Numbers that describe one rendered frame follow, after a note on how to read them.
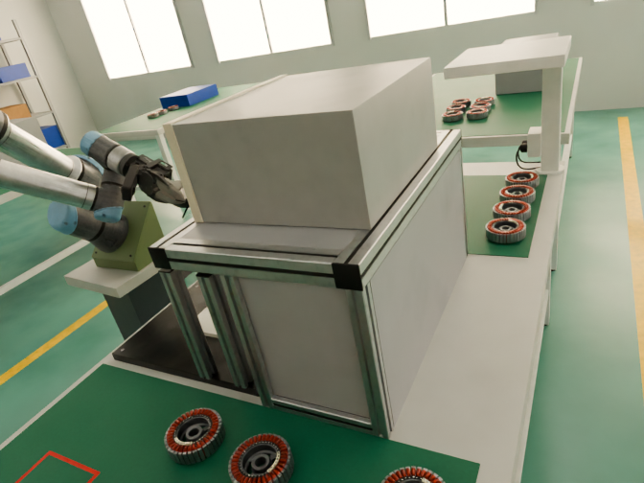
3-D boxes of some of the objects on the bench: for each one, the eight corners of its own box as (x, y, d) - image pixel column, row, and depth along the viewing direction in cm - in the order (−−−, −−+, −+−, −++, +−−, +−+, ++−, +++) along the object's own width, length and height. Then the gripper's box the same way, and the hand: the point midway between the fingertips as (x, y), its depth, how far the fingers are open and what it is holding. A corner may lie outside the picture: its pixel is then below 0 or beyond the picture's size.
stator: (192, 414, 101) (187, 402, 100) (236, 425, 97) (231, 411, 95) (157, 459, 93) (150, 446, 91) (204, 472, 88) (197, 458, 86)
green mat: (249, 240, 176) (249, 239, 176) (323, 177, 222) (323, 176, 222) (528, 258, 131) (528, 257, 131) (547, 174, 177) (547, 174, 177)
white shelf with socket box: (451, 199, 174) (443, 68, 154) (472, 163, 202) (467, 48, 182) (560, 200, 157) (564, 54, 137) (565, 161, 185) (571, 34, 165)
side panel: (262, 405, 100) (218, 275, 86) (269, 396, 102) (229, 266, 88) (388, 440, 87) (362, 291, 73) (394, 426, 89) (369, 281, 75)
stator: (220, 491, 84) (215, 477, 82) (253, 439, 92) (248, 425, 91) (276, 509, 79) (270, 494, 77) (305, 452, 88) (301, 438, 86)
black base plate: (114, 359, 125) (110, 353, 124) (251, 242, 173) (249, 237, 172) (263, 398, 102) (260, 390, 101) (372, 250, 151) (371, 244, 150)
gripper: (142, 145, 139) (201, 179, 135) (141, 171, 144) (197, 204, 140) (119, 155, 132) (180, 191, 128) (119, 182, 138) (177, 218, 134)
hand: (179, 200), depth 132 cm, fingers closed
